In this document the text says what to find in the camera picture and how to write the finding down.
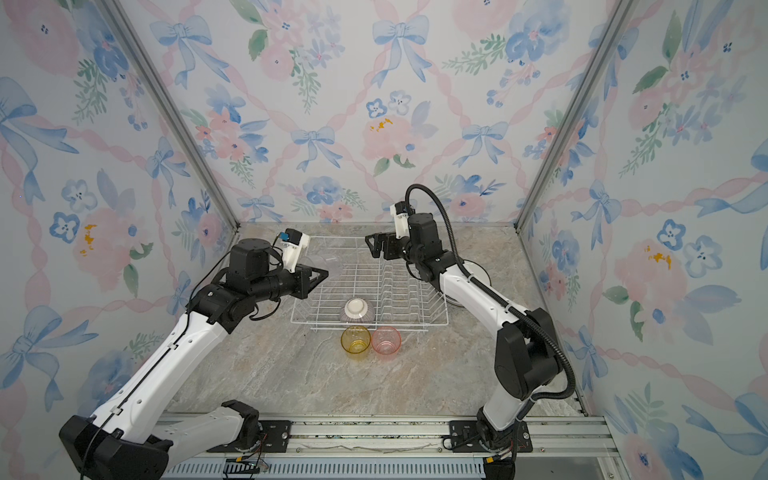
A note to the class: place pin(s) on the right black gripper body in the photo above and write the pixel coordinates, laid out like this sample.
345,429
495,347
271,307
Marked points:
397,250

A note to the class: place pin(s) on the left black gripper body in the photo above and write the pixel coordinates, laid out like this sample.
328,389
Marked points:
283,284

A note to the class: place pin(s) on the white wire dish rack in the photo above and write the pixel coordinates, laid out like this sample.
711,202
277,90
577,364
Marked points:
399,300

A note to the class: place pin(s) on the yellow glass cup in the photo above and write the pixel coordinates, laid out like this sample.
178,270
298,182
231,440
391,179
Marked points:
355,341

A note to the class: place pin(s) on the pink glass cup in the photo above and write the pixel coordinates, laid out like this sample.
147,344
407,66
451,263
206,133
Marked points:
386,341

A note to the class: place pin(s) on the clear glass cup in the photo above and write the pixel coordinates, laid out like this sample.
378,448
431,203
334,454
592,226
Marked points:
329,262

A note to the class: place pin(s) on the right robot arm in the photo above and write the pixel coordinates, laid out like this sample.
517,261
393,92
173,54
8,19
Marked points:
526,355

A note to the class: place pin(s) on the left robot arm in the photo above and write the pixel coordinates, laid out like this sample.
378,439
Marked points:
121,438

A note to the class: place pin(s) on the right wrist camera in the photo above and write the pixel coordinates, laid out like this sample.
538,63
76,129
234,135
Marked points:
400,213

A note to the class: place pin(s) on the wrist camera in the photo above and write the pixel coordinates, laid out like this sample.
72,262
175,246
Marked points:
292,244
400,213

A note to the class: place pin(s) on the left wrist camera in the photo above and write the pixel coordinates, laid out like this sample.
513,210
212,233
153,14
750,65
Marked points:
292,244

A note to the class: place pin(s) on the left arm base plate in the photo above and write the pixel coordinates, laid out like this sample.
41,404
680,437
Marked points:
272,437

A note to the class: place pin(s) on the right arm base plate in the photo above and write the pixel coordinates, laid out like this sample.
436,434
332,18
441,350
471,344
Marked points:
476,436

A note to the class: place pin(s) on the aluminium rail frame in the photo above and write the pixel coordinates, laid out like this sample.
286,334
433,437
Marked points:
391,447

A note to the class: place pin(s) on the right aluminium corner post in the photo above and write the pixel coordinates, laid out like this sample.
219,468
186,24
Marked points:
615,27

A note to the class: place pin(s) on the aluminium corner post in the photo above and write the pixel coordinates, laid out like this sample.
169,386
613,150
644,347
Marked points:
128,38
615,27

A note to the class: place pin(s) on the left aluminium corner post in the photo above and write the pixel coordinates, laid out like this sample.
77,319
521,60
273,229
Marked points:
128,38

